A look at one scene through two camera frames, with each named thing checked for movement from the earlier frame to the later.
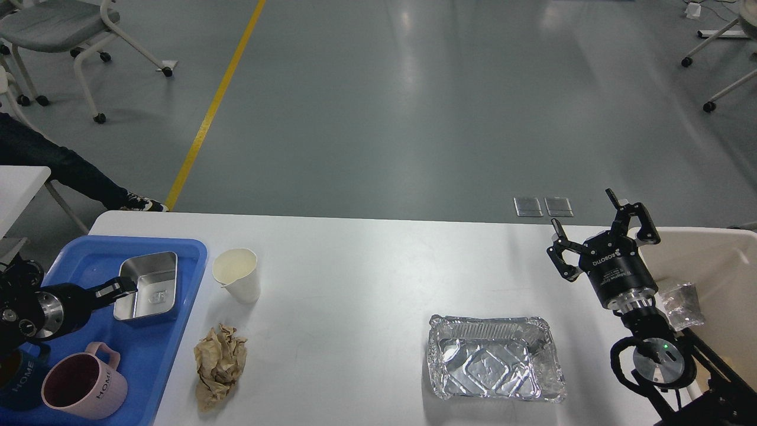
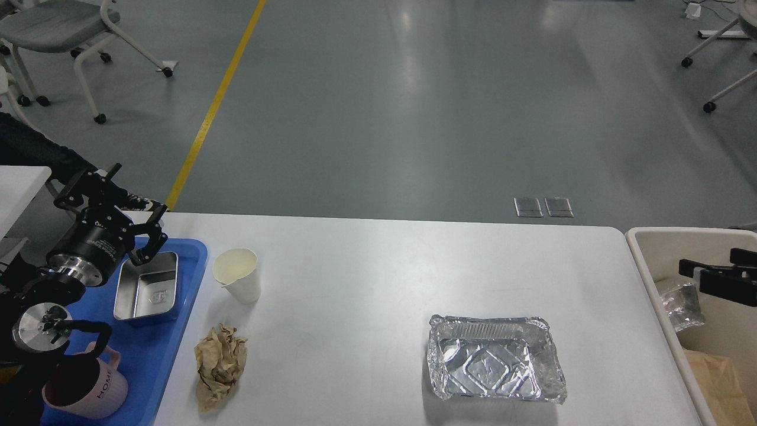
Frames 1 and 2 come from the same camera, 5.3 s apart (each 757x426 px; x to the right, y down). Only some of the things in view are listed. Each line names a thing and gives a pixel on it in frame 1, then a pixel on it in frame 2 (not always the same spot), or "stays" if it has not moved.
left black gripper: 64,308 to 91,247
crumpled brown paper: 220,357 stays
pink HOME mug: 87,385 stays
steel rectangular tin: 155,277 stays
